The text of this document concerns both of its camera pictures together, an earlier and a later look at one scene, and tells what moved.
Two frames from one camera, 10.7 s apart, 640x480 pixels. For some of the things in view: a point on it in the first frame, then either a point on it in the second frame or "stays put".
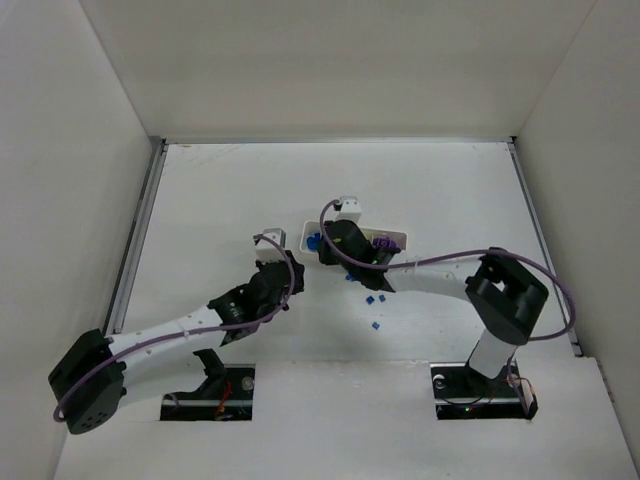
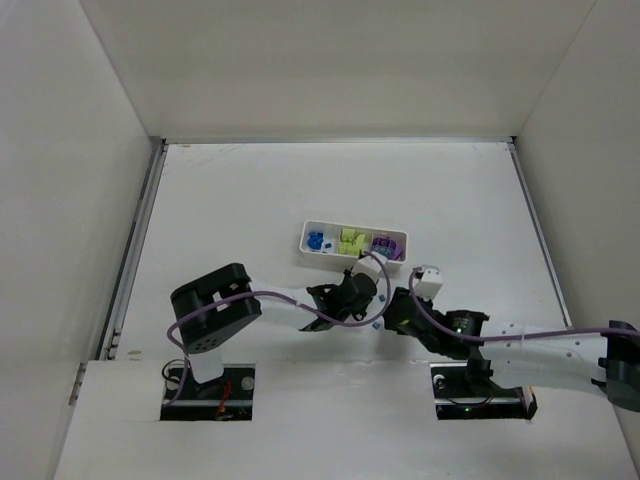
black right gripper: x=329 y=245 to x=395 y=314
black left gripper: x=288 y=273 to x=364 y=286
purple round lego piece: x=384 y=242 stays put
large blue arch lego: x=313 y=241 stays put
